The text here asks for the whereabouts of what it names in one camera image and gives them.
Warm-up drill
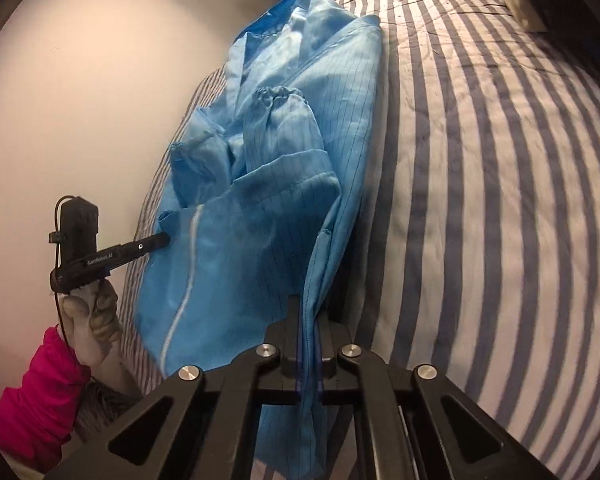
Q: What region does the pink sleeved left forearm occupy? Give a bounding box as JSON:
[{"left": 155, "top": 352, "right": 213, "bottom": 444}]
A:
[{"left": 0, "top": 327, "right": 91, "bottom": 474}]

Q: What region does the left hand in grey glove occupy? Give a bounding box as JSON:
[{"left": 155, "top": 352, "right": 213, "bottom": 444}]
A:
[{"left": 58, "top": 280, "right": 122, "bottom": 368}]

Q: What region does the black camera box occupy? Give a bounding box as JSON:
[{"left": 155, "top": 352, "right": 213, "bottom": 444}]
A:
[{"left": 59, "top": 196, "right": 98, "bottom": 264}]

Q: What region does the blue pinstriped work coat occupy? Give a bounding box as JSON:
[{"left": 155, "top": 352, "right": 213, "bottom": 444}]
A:
[{"left": 135, "top": 0, "right": 382, "bottom": 479}]

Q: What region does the blue white striped quilt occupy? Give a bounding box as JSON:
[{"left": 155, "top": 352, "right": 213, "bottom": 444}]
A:
[{"left": 122, "top": 0, "right": 600, "bottom": 479}]

